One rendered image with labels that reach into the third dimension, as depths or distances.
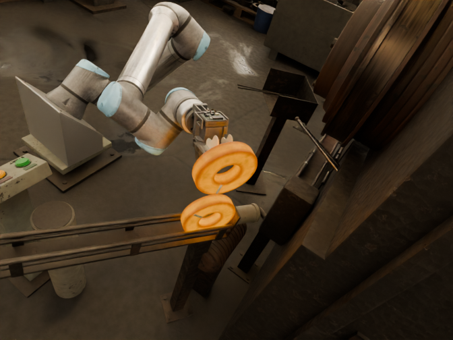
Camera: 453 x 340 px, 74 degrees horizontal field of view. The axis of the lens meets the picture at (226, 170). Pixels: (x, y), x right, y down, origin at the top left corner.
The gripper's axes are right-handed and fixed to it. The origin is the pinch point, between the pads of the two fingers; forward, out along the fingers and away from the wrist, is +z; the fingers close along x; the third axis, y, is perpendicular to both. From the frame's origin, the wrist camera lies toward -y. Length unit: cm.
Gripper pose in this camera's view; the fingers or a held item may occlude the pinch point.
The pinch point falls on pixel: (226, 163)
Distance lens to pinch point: 68.3
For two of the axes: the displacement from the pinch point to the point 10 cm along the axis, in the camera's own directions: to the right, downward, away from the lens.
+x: 9.0, -1.1, 4.3
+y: 1.4, -8.5, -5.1
